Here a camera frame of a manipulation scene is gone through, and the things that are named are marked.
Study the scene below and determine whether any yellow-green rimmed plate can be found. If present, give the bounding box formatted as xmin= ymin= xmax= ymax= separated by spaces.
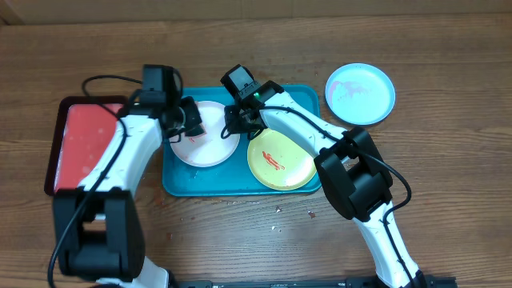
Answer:
xmin=247 ymin=129 xmax=316 ymax=191

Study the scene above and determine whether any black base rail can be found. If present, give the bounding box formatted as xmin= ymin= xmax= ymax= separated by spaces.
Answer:
xmin=167 ymin=275 xmax=458 ymax=288

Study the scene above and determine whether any light blue plate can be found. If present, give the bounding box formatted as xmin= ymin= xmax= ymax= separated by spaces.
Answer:
xmin=325 ymin=63 xmax=396 ymax=126

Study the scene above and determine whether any teal plastic serving tray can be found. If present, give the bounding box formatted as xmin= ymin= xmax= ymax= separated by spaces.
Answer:
xmin=162 ymin=85 xmax=321 ymax=198

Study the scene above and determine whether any white plate with red stain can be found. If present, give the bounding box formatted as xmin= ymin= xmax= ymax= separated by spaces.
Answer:
xmin=169 ymin=101 xmax=240 ymax=167

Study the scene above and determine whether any dark red water tray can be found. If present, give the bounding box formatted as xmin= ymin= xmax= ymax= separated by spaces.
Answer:
xmin=44 ymin=96 xmax=117 ymax=196

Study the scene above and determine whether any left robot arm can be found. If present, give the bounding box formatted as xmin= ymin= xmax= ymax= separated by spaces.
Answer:
xmin=47 ymin=64 xmax=202 ymax=287

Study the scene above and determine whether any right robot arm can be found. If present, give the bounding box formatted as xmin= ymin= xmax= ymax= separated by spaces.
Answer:
xmin=221 ymin=65 xmax=427 ymax=287

